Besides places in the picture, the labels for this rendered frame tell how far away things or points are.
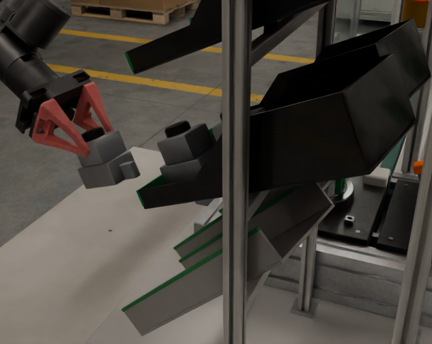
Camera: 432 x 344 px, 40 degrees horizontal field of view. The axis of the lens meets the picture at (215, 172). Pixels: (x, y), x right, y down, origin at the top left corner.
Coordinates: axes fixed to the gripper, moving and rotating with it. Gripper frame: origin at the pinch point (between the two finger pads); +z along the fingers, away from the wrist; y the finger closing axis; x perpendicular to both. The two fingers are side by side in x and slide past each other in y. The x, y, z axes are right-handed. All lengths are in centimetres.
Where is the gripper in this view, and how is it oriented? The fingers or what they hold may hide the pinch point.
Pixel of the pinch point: (97, 142)
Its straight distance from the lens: 76.8
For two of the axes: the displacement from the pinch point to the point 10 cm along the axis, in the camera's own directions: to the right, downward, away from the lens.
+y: 5.8, -4.1, 7.0
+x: -3.7, 6.4, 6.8
